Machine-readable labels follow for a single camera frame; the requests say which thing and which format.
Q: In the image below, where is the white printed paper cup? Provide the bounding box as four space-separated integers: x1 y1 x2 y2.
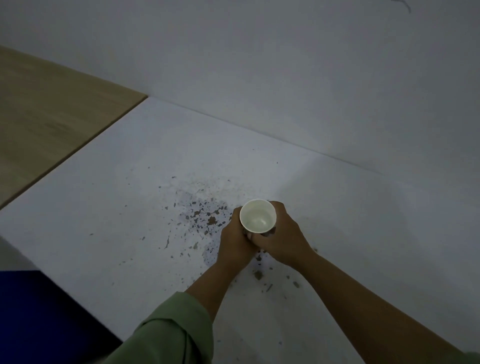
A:
239 198 278 241

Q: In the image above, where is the person's green sleeve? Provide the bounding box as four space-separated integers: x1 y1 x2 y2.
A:
449 350 480 364
104 291 215 364

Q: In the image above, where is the person's left hand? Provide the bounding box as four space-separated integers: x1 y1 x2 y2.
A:
216 205 260 269

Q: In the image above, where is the wooden table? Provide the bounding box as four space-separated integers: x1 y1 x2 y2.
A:
0 44 148 211

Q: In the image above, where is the person's green right sleeve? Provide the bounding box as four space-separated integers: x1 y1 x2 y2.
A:
449 350 480 364

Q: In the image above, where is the person's right hand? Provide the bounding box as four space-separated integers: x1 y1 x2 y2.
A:
249 200 318 269

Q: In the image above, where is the person's right forearm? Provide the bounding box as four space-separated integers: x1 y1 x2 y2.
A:
296 251 473 364

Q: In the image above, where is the person's left forearm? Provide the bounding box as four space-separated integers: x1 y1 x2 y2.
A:
184 258 260 323

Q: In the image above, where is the chipped white table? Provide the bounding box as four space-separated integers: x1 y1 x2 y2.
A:
0 96 480 364

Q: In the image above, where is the person's green left sleeve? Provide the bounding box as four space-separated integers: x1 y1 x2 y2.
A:
104 291 215 364

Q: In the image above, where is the blue metal chair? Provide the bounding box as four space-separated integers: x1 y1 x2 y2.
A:
0 269 125 364

